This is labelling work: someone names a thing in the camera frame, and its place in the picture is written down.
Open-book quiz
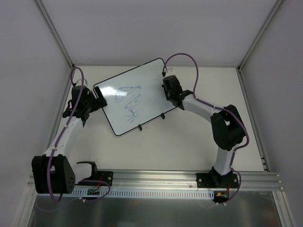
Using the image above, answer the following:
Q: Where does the white whiteboard black frame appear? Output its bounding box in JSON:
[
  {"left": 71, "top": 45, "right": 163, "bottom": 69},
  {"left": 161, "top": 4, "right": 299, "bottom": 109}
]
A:
[{"left": 93, "top": 58, "right": 174, "bottom": 136}]

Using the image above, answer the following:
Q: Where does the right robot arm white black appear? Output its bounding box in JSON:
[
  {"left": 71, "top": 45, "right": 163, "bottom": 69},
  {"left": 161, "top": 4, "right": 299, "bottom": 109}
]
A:
[{"left": 162, "top": 75, "right": 248, "bottom": 188}]

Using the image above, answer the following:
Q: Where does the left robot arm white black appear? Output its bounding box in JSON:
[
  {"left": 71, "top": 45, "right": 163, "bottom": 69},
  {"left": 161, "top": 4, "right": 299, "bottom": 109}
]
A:
[{"left": 31, "top": 86, "right": 107, "bottom": 194}]

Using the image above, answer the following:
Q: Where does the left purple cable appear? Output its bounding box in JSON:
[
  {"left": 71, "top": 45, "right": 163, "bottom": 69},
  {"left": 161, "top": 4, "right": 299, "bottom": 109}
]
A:
[{"left": 46, "top": 67, "right": 112, "bottom": 204}]

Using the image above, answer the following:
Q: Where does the purple cable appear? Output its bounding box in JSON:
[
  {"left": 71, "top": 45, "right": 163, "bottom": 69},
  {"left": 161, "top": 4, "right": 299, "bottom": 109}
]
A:
[
  {"left": 46, "top": 67, "right": 112, "bottom": 204},
  {"left": 162, "top": 52, "right": 250, "bottom": 206}
]

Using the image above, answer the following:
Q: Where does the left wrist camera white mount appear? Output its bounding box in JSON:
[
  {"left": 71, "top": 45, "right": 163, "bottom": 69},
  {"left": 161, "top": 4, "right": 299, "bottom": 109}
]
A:
[{"left": 72, "top": 78, "right": 88, "bottom": 87}]

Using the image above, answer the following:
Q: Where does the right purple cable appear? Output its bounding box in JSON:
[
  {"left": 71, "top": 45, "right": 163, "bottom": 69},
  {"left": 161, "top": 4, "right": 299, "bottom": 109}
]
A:
[{"left": 162, "top": 52, "right": 250, "bottom": 206}]

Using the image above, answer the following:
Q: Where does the left aluminium frame post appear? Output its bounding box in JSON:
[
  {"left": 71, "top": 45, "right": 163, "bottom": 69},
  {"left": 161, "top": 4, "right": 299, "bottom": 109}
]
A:
[{"left": 34, "top": 0, "right": 74, "bottom": 68}]

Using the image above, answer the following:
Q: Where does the aluminium frame post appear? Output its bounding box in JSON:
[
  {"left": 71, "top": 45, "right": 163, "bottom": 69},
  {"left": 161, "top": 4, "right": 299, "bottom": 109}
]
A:
[
  {"left": 34, "top": 0, "right": 74, "bottom": 68},
  {"left": 236, "top": 0, "right": 285, "bottom": 71}
]

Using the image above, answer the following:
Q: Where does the aluminium mounting rail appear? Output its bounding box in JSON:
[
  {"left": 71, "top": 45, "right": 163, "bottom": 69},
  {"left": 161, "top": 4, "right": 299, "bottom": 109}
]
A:
[{"left": 27, "top": 168, "right": 284, "bottom": 191}]

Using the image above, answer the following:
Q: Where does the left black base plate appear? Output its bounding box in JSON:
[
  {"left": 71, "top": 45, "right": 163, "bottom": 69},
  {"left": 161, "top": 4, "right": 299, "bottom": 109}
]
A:
[{"left": 97, "top": 170, "right": 114, "bottom": 186}]

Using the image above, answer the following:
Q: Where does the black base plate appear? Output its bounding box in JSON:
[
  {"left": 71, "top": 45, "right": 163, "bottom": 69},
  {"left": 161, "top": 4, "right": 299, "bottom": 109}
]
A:
[
  {"left": 196, "top": 173, "right": 239, "bottom": 189},
  {"left": 97, "top": 170, "right": 114, "bottom": 186}
]

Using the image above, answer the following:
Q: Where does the white slotted cable duct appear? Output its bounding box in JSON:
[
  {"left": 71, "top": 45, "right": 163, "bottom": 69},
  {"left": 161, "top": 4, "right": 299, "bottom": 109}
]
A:
[{"left": 64, "top": 187, "right": 214, "bottom": 200}]

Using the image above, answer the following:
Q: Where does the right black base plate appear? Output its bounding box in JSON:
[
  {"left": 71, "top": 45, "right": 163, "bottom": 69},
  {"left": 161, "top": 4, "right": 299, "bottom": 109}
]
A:
[{"left": 196, "top": 173, "right": 239, "bottom": 189}]

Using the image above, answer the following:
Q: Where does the right aluminium side rail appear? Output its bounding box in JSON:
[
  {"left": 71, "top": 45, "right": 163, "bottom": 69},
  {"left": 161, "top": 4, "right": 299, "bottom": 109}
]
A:
[{"left": 236, "top": 69, "right": 270, "bottom": 172}]

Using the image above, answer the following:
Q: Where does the right aluminium frame post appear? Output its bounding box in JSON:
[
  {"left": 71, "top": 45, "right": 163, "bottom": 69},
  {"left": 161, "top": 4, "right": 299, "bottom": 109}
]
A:
[{"left": 236, "top": 0, "right": 285, "bottom": 71}]

